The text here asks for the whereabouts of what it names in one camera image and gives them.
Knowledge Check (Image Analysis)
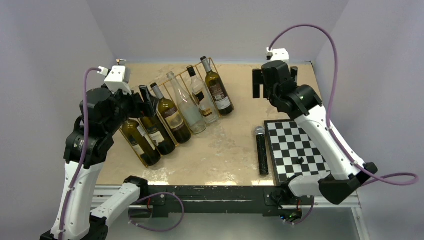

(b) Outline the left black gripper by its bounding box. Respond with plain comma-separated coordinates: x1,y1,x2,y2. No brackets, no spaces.
102,83,158,135

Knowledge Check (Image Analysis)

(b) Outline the green wine bottle silver neck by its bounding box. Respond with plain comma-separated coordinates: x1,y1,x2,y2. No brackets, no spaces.
150,82,192,144

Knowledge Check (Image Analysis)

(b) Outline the dark wine bottle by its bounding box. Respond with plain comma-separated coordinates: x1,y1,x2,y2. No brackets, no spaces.
140,115,176,155
121,119,161,167
200,56,234,116

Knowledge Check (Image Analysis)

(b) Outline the clear glass bottle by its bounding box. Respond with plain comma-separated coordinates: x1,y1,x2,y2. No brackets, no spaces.
167,71,207,134

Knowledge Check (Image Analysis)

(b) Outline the clear whisky bottle black cap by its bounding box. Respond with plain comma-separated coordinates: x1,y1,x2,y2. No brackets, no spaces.
187,65,219,124

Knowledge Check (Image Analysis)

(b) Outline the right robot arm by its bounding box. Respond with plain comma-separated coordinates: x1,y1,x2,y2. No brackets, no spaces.
252,60,378,205

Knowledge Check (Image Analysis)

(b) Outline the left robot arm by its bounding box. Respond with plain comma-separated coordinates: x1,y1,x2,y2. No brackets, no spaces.
41,86,149,240

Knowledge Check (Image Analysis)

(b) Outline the black microphone silver head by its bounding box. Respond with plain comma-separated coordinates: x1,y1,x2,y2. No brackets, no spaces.
254,126,269,176

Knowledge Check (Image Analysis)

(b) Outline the black white chessboard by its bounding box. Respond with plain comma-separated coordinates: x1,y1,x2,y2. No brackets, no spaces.
264,119,330,185

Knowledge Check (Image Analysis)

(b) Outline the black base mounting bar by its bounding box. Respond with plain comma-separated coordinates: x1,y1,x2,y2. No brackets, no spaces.
132,185,313,218

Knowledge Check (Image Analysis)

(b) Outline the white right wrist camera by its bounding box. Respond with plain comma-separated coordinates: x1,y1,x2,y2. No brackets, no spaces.
265,47,290,63

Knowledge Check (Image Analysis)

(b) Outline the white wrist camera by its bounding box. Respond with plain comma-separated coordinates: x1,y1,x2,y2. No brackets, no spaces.
265,47,290,63
97,65,132,95

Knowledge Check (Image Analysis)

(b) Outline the gold wire wine rack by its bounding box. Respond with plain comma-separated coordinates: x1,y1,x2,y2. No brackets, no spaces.
119,56,225,168

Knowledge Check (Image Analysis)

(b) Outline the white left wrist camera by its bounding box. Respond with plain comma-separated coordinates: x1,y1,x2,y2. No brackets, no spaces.
97,65,132,95

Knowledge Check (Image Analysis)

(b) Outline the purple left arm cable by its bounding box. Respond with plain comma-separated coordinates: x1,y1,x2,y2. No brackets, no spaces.
57,67,102,240

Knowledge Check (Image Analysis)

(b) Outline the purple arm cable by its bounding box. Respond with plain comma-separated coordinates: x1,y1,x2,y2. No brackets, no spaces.
57,67,102,240
268,23,420,187

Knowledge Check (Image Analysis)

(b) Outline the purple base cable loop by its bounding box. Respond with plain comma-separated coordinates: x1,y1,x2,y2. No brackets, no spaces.
128,192,185,233

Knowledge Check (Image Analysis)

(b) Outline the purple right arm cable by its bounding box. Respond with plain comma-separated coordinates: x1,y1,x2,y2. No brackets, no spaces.
268,23,420,187

